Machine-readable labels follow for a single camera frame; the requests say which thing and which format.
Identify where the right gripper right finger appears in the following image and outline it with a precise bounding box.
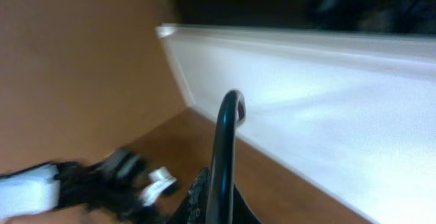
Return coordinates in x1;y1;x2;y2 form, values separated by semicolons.
233;184;261;224

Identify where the white wall baseboard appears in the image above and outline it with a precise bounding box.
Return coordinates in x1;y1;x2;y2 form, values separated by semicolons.
156;25;435;223

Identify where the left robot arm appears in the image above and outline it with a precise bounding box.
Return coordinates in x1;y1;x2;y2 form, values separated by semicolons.
1;148;153;223

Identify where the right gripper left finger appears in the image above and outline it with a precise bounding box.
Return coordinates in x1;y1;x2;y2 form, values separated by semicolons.
166;167;210;224

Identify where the black cable bundle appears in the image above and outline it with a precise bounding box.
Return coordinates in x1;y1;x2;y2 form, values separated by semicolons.
205;89;247;224

